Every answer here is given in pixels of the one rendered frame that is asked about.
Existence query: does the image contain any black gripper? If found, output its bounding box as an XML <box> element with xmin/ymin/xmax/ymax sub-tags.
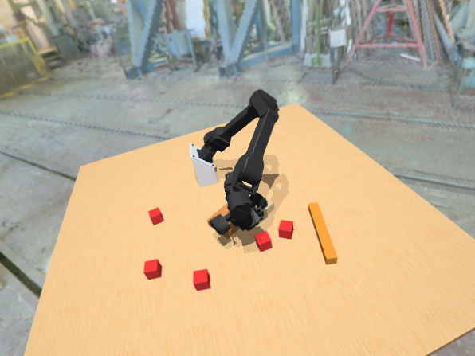
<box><xmin>210</xmin><ymin>193</ymin><xmax>268</xmax><ymax>235</ymax></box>

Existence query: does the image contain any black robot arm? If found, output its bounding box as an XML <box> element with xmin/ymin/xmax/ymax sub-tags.
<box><xmin>197</xmin><ymin>89</ymin><xmax>280</xmax><ymax>231</ymax></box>

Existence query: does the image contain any red square block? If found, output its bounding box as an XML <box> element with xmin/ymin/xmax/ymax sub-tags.
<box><xmin>193</xmin><ymin>269</ymin><xmax>210</xmax><ymax>291</ymax></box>
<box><xmin>143</xmin><ymin>260</ymin><xmax>162</xmax><ymax>280</ymax></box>
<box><xmin>149</xmin><ymin>207</ymin><xmax>164</xmax><ymax>225</ymax></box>
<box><xmin>279</xmin><ymin>220</ymin><xmax>293</xmax><ymax>240</ymax></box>
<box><xmin>254</xmin><ymin>230</ymin><xmax>273</xmax><ymax>252</ymax></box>

